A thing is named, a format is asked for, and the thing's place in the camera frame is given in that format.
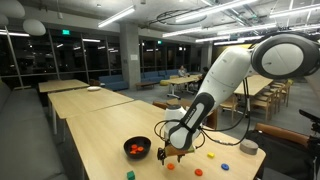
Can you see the cardboard box with label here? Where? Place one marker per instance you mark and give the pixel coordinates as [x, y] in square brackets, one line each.
[211, 118]

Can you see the green cube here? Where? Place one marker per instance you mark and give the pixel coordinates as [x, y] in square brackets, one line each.
[130, 175]

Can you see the seated person in dark clothes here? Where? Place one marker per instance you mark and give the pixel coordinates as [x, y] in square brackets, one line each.
[202, 76]

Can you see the light wooden table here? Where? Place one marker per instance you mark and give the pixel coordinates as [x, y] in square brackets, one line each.
[61, 85]
[86, 101]

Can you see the brown leather chair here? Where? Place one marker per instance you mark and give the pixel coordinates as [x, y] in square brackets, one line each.
[283, 131]

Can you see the black bowl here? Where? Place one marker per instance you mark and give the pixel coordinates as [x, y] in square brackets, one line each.
[138, 141]

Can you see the white paper sign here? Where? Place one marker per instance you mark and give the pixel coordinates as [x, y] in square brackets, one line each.
[134, 57]

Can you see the yellow pouf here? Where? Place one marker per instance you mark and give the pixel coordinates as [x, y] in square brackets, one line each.
[164, 82]

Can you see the green exit sign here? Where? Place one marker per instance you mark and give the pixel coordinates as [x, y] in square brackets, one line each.
[65, 32]

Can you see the wooden table with white legs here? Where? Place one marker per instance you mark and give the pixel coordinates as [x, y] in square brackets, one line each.
[180, 80]

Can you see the low wooden coffee table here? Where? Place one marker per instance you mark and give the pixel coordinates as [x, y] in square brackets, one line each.
[145, 84]

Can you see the orange disc with hole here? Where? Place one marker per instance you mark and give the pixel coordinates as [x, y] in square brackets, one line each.
[132, 152]
[170, 166]
[198, 172]
[134, 146]
[140, 149]

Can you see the grey cylinder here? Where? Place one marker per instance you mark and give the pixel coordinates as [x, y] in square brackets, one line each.
[249, 147]

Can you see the seated person in light shirt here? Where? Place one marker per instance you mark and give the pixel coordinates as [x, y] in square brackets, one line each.
[182, 71]

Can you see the white globe lamp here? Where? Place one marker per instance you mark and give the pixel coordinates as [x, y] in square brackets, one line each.
[11, 8]
[3, 20]
[34, 27]

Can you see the yellow cube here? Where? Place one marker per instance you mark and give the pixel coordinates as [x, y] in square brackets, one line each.
[210, 155]

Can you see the wooden chair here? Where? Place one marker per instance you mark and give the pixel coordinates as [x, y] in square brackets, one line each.
[283, 90]
[230, 103]
[265, 101]

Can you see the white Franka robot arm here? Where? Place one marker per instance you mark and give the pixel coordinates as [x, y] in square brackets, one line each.
[233, 73]

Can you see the white plate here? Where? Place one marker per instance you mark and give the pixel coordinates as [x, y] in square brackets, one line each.
[94, 88]

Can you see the long blue sofa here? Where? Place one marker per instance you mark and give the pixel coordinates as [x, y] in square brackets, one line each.
[158, 75]

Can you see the grey upholstered bench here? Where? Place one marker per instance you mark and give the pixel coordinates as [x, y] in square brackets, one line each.
[23, 133]

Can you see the concrete column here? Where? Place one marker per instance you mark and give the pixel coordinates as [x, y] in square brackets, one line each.
[130, 55]

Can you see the blue disc with hole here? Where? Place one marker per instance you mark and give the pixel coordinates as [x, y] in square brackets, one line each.
[225, 166]

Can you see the linear ceiling light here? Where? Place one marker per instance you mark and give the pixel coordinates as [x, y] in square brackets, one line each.
[293, 11]
[181, 32]
[213, 10]
[246, 29]
[116, 16]

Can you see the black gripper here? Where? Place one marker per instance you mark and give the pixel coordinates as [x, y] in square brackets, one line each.
[171, 157]

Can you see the black camera on tripod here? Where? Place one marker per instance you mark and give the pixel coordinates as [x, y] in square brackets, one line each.
[310, 116]

